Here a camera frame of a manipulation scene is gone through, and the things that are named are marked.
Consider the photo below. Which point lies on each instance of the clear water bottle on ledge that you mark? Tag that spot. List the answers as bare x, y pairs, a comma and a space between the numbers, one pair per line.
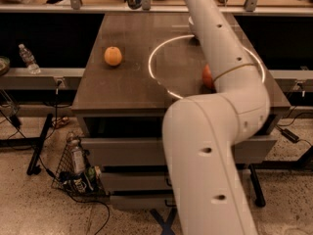
29, 60

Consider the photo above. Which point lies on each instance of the black table leg left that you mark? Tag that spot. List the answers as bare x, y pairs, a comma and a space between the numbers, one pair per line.
33, 168

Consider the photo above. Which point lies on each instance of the wire basket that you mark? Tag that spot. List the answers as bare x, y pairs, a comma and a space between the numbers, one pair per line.
86, 183

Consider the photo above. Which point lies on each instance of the white bowl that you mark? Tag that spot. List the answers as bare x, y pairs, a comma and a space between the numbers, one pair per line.
192, 26

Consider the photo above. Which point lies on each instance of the middle drawer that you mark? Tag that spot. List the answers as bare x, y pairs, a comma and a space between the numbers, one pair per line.
122, 181

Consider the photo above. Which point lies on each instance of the bottom drawer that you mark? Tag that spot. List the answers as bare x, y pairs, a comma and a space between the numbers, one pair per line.
142, 201

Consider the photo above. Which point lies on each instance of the orange fruit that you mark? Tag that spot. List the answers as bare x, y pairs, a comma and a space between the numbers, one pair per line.
113, 56

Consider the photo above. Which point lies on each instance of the red apple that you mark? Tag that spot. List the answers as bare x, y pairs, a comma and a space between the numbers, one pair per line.
207, 79

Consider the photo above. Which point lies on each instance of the black table leg right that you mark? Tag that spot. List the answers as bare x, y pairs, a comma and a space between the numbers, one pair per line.
259, 198

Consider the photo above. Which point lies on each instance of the top drawer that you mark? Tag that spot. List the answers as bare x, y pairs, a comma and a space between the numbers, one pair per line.
149, 151

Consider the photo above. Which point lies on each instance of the black power adapter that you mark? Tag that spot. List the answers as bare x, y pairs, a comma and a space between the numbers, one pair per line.
290, 135

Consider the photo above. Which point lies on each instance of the plastic bottle in basket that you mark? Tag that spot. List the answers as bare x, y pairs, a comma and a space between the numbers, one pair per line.
76, 152

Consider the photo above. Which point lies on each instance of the drawer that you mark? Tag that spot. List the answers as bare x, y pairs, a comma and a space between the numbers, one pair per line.
142, 201
122, 181
149, 151

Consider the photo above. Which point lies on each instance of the wall power outlet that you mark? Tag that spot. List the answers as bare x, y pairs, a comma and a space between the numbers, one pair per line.
60, 82

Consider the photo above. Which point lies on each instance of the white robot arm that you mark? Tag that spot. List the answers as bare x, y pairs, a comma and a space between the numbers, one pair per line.
199, 132

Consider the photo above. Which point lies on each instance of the grey drawer cabinet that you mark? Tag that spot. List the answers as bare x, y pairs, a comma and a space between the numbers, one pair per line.
162, 62

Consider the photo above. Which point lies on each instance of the black table leg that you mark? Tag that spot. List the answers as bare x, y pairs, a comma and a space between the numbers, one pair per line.
259, 198
33, 168

